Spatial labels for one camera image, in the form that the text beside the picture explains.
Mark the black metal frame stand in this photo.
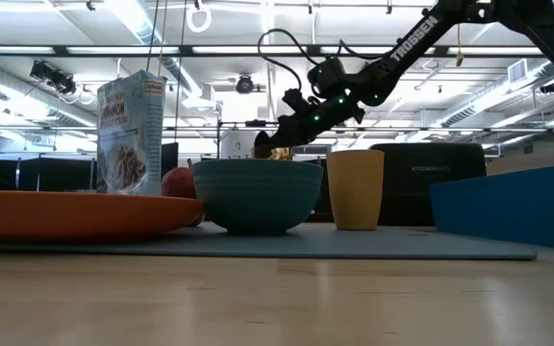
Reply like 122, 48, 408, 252
215, 119, 283, 161

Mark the white hanging ring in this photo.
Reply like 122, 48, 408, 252
186, 3, 213, 35

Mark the blue plastic bin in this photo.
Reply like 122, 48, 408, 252
428, 162, 554, 253

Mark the black kitchen appliance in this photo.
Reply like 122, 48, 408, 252
368, 142, 488, 227

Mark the black computer monitor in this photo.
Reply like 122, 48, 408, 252
161, 142, 180, 180

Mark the white ceiling air vent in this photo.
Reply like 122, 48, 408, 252
507, 58, 529, 84

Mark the yellow plastic cup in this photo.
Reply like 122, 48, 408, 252
325, 149, 386, 232

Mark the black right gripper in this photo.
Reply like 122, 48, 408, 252
254, 108, 324, 160

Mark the black office partition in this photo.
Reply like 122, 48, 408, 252
0, 152, 98, 192

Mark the round black ceiling camera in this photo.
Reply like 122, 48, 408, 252
235, 74, 255, 95

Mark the black ceiling camera cluster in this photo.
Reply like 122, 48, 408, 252
29, 60, 77, 96

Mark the teal ribbed bowl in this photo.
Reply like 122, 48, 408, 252
191, 159, 325, 236

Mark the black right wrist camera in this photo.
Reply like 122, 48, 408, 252
282, 87, 310, 113

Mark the blue-grey placemat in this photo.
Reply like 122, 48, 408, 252
0, 223, 539, 261

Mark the red apple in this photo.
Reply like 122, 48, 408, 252
161, 158, 206, 228

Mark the black camera cable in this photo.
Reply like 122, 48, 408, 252
257, 28, 319, 92

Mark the white tank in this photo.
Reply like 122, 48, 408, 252
221, 130, 258, 161

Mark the yellow hanging cord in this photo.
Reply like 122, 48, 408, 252
455, 23, 466, 68

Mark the light blue cinnamon cereal box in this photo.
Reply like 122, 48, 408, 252
96, 69, 168, 196

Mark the orange plate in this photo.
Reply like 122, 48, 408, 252
0, 189, 205, 241

